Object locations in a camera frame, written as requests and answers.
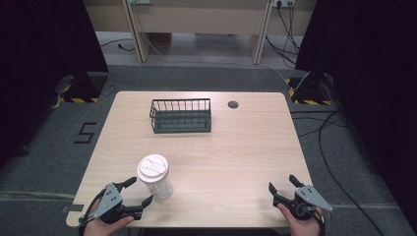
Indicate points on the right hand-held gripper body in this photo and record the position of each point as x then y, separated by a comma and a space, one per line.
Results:
306, 196

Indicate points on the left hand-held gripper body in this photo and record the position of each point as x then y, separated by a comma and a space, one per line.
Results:
113, 200

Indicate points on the clear plastic cup with lid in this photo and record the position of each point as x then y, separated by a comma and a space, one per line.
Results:
154, 172

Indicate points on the person's left hand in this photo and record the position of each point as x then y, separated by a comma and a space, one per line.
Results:
103, 228

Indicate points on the person's right hand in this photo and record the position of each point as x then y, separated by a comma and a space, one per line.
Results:
303, 228

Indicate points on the hazard-striped stand base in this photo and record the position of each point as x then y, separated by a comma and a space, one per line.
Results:
82, 95
311, 93

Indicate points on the dark curtain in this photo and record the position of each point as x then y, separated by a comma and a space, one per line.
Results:
377, 82
39, 65

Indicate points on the light wooden desk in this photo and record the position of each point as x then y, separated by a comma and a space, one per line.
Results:
200, 18

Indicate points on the white wall power outlet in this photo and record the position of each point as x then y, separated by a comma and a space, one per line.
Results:
284, 2

